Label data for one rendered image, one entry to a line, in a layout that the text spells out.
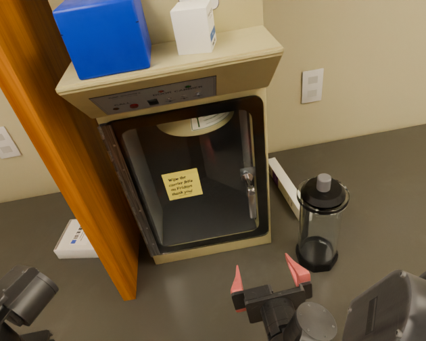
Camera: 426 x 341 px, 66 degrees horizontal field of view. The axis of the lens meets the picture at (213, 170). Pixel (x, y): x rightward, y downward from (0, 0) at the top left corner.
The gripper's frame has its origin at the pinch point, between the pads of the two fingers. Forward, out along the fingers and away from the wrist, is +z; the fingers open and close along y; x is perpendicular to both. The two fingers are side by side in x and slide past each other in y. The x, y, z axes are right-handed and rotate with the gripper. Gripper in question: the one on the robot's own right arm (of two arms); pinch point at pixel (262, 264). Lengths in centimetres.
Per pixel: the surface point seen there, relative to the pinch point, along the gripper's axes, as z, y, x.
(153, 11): 17.0, 7.8, -44.7
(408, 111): 61, -70, 16
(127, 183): 17.3, 23.1, -14.4
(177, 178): 17.1, 12.8, -12.3
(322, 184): 10.1, -16.0, -7.2
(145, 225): 17.8, 23.8, -0.8
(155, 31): 17.2, 8.4, -41.8
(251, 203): 12.1, -1.2, -4.7
